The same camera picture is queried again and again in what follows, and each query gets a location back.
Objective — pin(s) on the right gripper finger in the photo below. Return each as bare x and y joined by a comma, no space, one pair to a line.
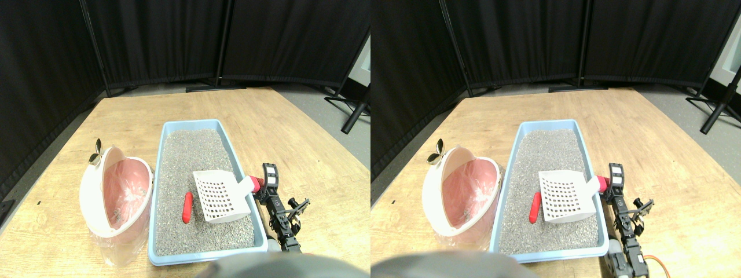
616,186
271,186

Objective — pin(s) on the red lump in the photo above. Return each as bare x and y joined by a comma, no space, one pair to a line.
534,208
187,208

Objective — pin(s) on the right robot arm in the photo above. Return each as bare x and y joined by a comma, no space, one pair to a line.
628,237
285,231

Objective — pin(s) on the blue litter tray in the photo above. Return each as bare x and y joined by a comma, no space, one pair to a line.
521,231
173,231

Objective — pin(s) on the black tripod stand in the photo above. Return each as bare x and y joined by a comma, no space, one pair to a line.
718,113
354,119

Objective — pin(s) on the black curtain stand pole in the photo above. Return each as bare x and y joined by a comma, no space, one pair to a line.
454,52
95,52
223,52
583,52

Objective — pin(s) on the white bin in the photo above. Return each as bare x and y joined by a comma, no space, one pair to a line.
92,197
437,197

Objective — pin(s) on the black bracket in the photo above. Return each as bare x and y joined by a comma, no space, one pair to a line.
298,207
642,207

